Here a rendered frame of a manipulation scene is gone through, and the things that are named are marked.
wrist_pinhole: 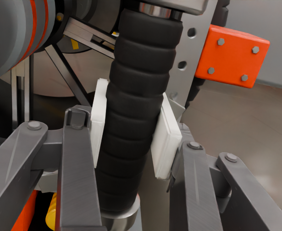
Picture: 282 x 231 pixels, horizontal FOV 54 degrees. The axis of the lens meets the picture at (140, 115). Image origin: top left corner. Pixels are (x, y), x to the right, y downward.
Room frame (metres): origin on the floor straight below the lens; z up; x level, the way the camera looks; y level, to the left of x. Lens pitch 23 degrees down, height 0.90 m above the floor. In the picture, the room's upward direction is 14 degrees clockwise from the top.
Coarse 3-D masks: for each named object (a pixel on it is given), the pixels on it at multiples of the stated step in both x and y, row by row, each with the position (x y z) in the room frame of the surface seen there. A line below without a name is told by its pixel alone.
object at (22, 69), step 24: (72, 0) 0.46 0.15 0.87; (72, 24) 0.46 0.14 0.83; (48, 48) 0.45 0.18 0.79; (96, 48) 0.46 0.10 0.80; (24, 72) 0.45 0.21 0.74; (72, 72) 0.47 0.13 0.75; (0, 96) 0.56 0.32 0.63; (24, 96) 0.45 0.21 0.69; (48, 96) 0.65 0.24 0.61; (72, 96) 0.66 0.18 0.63; (0, 120) 0.48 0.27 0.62; (24, 120) 0.45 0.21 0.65; (48, 120) 0.52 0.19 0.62
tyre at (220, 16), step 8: (224, 0) 0.47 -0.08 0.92; (216, 8) 0.47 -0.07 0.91; (224, 8) 0.48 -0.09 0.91; (216, 16) 0.47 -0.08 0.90; (224, 16) 0.48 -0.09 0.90; (216, 24) 0.47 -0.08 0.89; (224, 24) 0.48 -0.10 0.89; (200, 80) 0.47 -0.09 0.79; (192, 88) 0.47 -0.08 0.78; (192, 96) 0.47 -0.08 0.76
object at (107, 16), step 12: (84, 0) 0.79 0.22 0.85; (96, 0) 0.83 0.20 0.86; (108, 0) 0.84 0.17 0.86; (120, 0) 0.84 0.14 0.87; (84, 12) 0.79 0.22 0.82; (96, 12) 0.83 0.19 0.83; (108, 12) 0.84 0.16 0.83; (96, 24) 0.84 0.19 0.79; (108, 24) 0.84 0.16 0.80; (60, 48) 0.82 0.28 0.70; (72, 48) 0.83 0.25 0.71; (84, 48) 0.83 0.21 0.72
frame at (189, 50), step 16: (176, 16) 0.42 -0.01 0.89; (192, 16) 0.38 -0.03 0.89; (208, 16) 0.38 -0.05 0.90; (192, 32) 0.42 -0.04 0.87; (176, 48) 0.38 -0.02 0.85; (192, 48) 0.38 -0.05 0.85; (176, 64) 0.38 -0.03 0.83; (192, 64) 0.38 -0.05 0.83; (176, 80) 0.38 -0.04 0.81; (192, 80) 0.38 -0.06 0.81; (176, 96) 0.39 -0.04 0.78; (176, 112) 0.38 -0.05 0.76; (0, 144) 0.39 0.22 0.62; (48, 176) 0.35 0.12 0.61
